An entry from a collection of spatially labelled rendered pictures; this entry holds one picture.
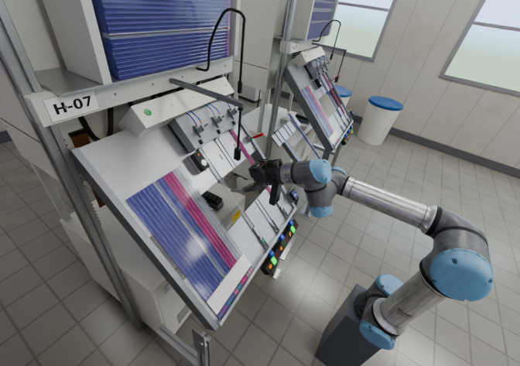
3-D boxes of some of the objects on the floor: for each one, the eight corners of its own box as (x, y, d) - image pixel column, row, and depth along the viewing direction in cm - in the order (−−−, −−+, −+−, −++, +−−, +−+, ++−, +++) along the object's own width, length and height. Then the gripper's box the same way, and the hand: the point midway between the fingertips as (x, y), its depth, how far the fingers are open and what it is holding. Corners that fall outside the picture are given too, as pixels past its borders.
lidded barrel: (388, 138, 379) (405, 102, 343) (381, 150, 346) (401, 111, 310) (358, 128, 397) (373, 93, 361) (350, 138, 364) (365, 100, 328)
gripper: (291, 148, 87) (249, 155, 98) (265, 175, 72) (220, 179, 84) (298, 169, 90) (256, 172, 101) (275, 199, 75) (229, 199, 87)
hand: (242, 182), depth 94 cm, fingers open, 14 cm apart
